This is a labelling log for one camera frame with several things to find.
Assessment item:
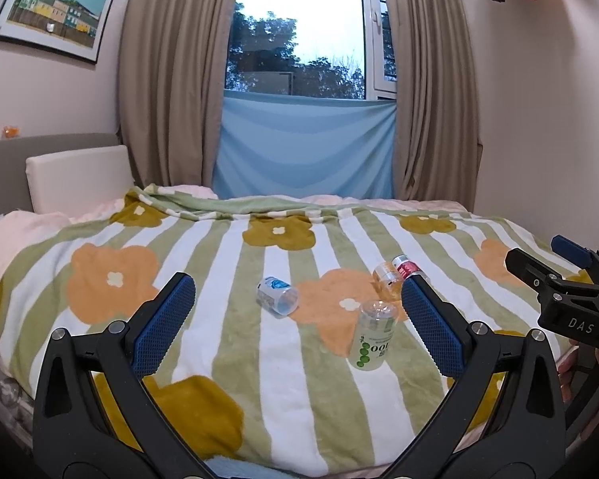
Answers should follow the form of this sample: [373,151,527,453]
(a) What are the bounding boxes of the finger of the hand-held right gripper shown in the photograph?
[505,248,580,291]
[551,234,599,286]

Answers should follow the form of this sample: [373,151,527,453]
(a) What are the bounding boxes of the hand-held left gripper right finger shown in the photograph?
[401,275,567,479]

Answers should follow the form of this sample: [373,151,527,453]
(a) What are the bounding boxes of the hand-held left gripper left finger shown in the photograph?
[32,272,215,479]

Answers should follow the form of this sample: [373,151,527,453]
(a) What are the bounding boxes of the clear cup with green label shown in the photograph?
[348,299,399,372]

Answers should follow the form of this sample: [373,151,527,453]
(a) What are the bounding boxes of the clear cup with red label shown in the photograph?
[373,254,426,297]

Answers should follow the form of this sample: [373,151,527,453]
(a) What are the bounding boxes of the clear cup with blue label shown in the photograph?
[256,276,300,318]

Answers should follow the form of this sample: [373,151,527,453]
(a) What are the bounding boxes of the floral striped blanket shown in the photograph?
[0,184,587,477]

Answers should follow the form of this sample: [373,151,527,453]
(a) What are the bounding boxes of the light blue towel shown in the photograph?
[200,454,290,479]

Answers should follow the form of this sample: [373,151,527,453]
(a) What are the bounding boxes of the clear plastic item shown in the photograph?
[0,376,33,410]

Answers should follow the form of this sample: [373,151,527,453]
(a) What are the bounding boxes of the white pillow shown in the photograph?
[26,144,135,213]

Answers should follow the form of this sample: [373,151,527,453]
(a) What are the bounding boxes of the beige curtain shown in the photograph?
[117,0,245,200]
[382,0,485,208]

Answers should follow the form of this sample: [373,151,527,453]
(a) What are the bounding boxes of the light blue cloth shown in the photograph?
[213,92,397,200]

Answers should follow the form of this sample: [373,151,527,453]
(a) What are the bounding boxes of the grey headboard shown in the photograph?
[0,133,125,230]

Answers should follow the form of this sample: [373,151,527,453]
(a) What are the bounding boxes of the window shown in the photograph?
[224,0,399,101]

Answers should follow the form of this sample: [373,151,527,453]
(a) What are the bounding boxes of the framed picture of houses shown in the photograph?
[0,0,118,65]

